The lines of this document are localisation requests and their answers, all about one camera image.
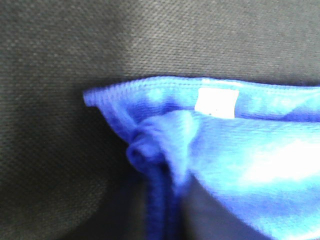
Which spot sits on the blue microfiber towel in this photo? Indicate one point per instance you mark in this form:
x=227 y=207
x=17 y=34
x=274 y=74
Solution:
x=254 y=148

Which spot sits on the black table cloth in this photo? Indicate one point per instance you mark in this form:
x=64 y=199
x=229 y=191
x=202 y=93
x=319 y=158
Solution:
x=63 y=172

